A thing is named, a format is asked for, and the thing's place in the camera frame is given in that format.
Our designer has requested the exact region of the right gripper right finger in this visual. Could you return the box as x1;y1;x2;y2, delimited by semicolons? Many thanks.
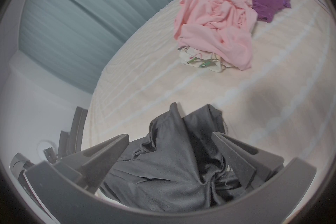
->
211;132;285;192

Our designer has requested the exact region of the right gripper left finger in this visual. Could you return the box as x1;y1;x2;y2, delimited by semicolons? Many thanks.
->
56;134;130;193

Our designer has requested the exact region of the black garment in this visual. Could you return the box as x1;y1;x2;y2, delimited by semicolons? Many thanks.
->
98;102;242;214

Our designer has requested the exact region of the dark grey chest of drawers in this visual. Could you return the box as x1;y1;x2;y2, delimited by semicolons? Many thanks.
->
58;106;88;158

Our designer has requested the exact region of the bed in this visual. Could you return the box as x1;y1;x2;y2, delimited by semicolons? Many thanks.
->
80;0;335;214

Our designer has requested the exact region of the white printed garment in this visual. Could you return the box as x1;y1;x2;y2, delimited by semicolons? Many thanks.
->
178;46;233;73

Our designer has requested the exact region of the pink garment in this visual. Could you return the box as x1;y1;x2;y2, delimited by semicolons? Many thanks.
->
173;0;258;71

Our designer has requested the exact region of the blue-green curtain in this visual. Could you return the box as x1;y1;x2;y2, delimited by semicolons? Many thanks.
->
17;0;210;95

